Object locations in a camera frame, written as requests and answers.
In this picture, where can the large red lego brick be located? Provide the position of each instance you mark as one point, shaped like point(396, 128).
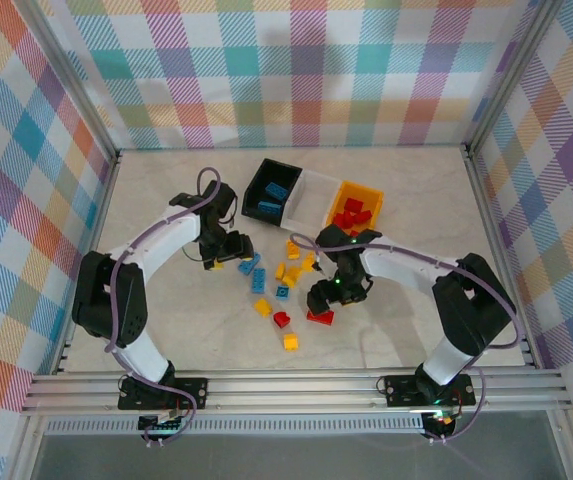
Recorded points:
point(322, 318)

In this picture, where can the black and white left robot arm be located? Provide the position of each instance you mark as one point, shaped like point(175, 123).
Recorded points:
point(111, 300)

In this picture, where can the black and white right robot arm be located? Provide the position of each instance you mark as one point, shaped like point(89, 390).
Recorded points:
point(466, 310)

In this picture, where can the yellow curved lego brick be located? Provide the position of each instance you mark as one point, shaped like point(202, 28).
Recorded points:
point(292, 276)
point(308, 261)

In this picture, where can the black plastic bin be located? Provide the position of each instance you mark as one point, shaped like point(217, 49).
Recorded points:
point(253, 197)

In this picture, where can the small blue lego brick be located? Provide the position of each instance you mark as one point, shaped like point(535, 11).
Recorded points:
point(282, 292)

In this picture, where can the small red curved lego brick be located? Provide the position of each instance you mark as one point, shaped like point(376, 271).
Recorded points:
point(282, 319)

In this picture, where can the small yellow lego brick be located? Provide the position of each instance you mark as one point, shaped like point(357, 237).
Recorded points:
point(263, 307)
point(291, 341)

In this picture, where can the yellow plastic bin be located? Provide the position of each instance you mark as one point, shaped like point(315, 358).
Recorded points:
point(373, 202)

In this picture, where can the white plastic bin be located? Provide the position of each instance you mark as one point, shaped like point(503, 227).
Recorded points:
point(311, 200)

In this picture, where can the black controller board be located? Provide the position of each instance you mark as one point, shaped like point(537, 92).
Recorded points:
point(163, 425)
point(438, 420)

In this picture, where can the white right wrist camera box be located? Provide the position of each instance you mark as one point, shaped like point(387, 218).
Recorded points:
point(320, 265)

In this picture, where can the long aluminium base rail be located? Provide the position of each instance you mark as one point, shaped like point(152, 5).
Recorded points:
point(291, 390)

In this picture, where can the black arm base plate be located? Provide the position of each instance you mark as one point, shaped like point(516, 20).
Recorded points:
point(400, 390)
point(192, 392)

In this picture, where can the aluminium side rail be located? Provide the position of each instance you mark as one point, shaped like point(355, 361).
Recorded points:
point(97, 225)
point(491, 225)

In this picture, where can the aluminium frame post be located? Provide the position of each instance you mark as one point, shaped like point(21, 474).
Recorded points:
point(78, 90)
point(502, 90)

